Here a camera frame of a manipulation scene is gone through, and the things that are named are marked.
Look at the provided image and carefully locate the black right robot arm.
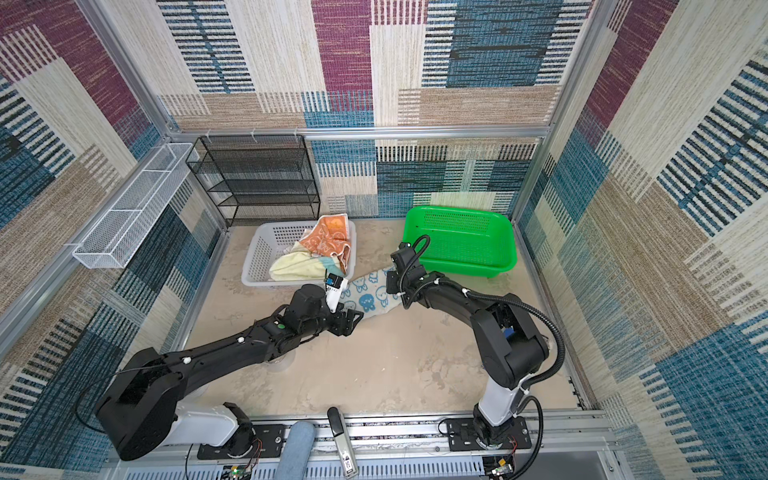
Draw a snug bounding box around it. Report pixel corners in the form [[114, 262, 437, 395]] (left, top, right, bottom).
[[386, 235, 563, 448]]

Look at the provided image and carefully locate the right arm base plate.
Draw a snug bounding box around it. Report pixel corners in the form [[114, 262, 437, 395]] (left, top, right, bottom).
[[437, 417, 533, 452]]

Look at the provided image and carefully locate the green plastic basket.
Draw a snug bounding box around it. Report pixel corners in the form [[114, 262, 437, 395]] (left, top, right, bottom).
[[403, 206, 517, 278]]

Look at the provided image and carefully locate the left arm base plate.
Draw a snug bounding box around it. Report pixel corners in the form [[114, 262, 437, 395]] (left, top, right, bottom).
[[195, 424, 288, 462]]

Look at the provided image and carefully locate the blue bunny pattern towel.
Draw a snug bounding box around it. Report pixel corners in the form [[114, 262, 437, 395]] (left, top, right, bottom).
[[340, 267, 401, 318]]

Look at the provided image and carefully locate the white wire mesh wall basket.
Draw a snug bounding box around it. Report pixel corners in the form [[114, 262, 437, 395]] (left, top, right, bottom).
[[72, 143, 192, 269]]

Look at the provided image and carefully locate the clear tape roll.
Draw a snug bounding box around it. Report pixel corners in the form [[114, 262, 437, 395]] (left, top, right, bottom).
[[264, 351, 296, 373]]

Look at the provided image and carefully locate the pale yellow towel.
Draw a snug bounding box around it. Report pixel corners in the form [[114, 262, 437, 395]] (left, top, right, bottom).
[[269, 251, 342, 281]]

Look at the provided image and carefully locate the white plastic laundry basket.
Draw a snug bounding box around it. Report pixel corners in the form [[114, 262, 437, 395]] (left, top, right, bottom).
[[241, 220, 325, 288]]

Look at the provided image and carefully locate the black corrugated cable hose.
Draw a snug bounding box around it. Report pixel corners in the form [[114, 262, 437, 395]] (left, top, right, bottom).
[[467, 291, 566, 385]]

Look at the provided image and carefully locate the black wire shelf rack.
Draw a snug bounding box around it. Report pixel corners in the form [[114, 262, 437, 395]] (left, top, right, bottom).
[[186, 134, 321, 227]]

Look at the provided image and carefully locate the grey blue foam cylinder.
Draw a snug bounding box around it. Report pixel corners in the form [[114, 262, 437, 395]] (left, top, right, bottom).
[[274, 421, 316, 480]]

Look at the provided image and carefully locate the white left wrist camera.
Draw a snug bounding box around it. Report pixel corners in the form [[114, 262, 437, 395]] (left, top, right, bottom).
[[324, 271, 348, 313]]

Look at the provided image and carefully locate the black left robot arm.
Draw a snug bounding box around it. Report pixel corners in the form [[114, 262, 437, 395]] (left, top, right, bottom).
[[94, 284, 364, 461]]

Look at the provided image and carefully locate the black silver handheld tool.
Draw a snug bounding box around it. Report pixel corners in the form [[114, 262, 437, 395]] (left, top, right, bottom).
[[327, 406, 359, 479]]

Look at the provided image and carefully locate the orange pattern towel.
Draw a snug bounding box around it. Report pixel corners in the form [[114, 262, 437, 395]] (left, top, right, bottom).
[[299, 214, 352, 273]]

